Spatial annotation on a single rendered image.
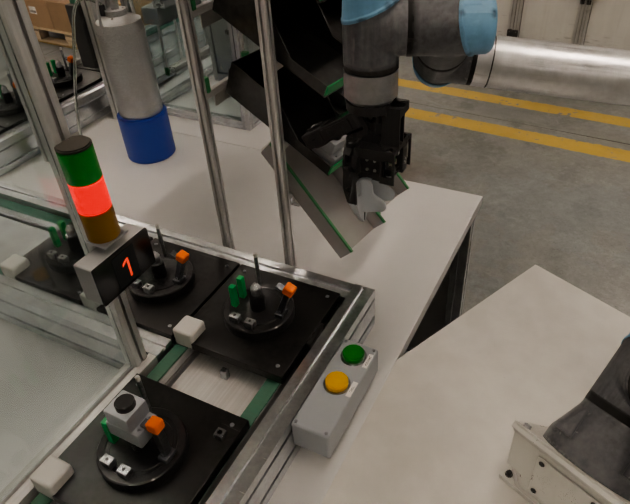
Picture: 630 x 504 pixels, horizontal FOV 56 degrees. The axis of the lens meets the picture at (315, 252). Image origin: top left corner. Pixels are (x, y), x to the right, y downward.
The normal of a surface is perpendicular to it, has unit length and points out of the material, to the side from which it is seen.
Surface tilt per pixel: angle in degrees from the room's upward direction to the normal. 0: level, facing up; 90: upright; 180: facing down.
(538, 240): 0
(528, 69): 75
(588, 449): 25
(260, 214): 0
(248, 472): 0
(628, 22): 90
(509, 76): 99
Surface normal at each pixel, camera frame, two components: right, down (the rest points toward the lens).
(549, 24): -0.53, 0.55
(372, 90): 0.02, 0.62
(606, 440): -0.29, -0.47
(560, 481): -0.78, 0.42
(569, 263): -0.06, -0.78
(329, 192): 0.52, -0.32
